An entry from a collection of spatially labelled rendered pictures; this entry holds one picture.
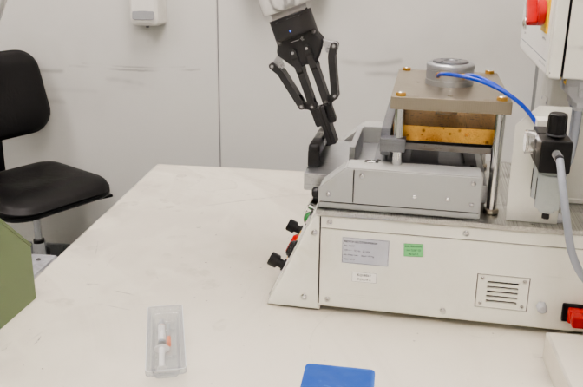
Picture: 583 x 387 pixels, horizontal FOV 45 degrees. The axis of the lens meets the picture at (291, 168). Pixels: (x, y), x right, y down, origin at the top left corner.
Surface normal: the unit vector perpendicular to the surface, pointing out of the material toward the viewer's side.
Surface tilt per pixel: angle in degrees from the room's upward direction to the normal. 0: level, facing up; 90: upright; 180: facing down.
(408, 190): 90
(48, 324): 0
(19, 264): 90
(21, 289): 90
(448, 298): 90
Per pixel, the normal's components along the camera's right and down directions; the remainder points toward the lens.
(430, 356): 0.01, -0.96
